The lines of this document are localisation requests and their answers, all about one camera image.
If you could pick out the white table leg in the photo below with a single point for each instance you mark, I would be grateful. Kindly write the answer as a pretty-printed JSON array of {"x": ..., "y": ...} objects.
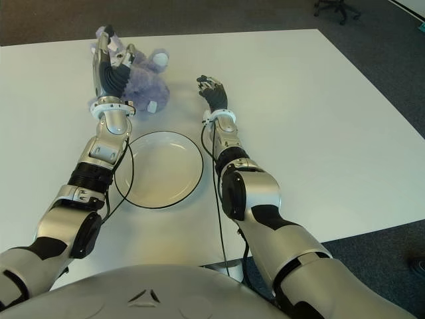
[{"x": 232, "y": 267}]

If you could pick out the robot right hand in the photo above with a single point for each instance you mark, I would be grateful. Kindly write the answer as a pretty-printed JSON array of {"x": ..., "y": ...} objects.
[{"x": 216, "y": 96}]

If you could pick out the robot left arm silver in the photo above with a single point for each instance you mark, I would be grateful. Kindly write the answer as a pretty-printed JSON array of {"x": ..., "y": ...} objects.
[{"x": 63, "y": 212}]

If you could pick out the silver robot torso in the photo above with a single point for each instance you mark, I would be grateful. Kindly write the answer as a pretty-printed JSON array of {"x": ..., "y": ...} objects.
[{"x": 139, "y": 292}]

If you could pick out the black office chair base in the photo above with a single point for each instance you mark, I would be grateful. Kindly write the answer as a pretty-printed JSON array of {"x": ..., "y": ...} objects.
[{"x": 337, "y": 9}]

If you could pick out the purple plush bunny doll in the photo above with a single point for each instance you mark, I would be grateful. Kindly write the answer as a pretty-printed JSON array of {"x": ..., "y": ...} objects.
[{"x": 149, "y": 86}]

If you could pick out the robot right arm silver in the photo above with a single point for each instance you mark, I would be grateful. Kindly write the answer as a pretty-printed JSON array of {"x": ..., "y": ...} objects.
[{"x": 275, "y": 212}]

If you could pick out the teal box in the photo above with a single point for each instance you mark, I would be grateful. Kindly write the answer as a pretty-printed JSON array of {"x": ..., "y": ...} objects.
[{"x": 422, "y": 27}]

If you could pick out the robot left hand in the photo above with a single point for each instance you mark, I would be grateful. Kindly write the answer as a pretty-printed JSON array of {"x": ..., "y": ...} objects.
[{"x": 111, "y": 81}]

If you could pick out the dark shoe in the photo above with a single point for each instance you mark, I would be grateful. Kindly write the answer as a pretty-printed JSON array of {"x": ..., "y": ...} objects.
[{"x": 417, "y": 265}]

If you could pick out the white plate black rim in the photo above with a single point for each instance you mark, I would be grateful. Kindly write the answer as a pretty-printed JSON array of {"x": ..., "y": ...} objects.
[{"x": 164, "y": 171}]

